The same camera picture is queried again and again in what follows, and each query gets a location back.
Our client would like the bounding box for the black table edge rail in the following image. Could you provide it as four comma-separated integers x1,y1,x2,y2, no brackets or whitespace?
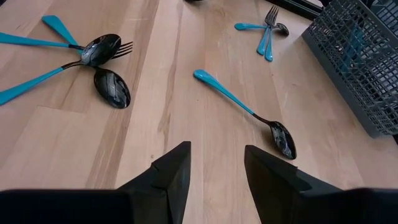
264,0,326,22

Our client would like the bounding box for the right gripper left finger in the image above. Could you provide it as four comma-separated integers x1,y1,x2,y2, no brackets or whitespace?
116,141,192,224

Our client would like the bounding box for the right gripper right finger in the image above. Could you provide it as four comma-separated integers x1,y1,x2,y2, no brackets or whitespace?
243,144,347,224

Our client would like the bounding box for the grey mesh cutlery basket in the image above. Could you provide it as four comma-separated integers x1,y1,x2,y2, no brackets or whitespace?
300,0,398,138

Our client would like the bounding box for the teal-handled black fork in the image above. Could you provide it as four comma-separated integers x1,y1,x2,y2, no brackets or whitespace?
0,31,134,60
256,26,272,57
264,5,280,62

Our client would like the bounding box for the small teal-handled black spoon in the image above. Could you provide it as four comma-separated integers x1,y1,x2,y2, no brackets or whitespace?
193,68,298,161
234,22,290,37

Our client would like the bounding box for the large teal-handled black spoon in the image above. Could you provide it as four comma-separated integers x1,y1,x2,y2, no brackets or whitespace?
0,33,123,107
41,14,132,110

